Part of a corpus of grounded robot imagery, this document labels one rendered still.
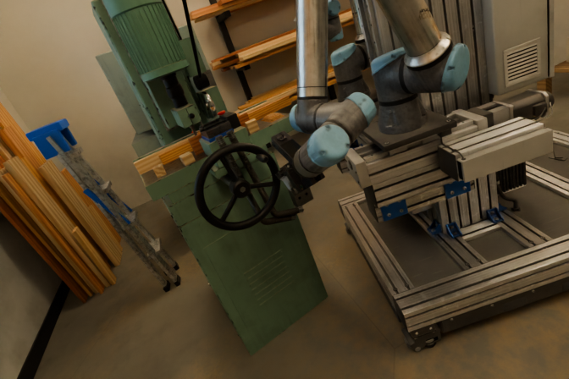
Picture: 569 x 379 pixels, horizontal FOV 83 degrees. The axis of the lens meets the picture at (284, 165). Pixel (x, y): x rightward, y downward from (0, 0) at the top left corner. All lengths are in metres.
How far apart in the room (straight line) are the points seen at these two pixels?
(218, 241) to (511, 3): 1.27
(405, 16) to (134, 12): 0.81
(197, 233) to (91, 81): 2.67
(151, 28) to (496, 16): 1.11
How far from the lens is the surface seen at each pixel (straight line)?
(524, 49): 1.38
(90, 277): 2.66
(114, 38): 1.47
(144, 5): 1.23
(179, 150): 1.31
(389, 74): 1.00
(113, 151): 3.76
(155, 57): 1.21
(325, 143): 0.61
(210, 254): 1.29
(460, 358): 1.46
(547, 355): 1.50
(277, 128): 1.26
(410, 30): 0.86
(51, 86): 3.76
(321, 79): 0.78
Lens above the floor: 1.22
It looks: 22 degrees down
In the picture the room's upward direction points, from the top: 20 degrees counter-clockwise
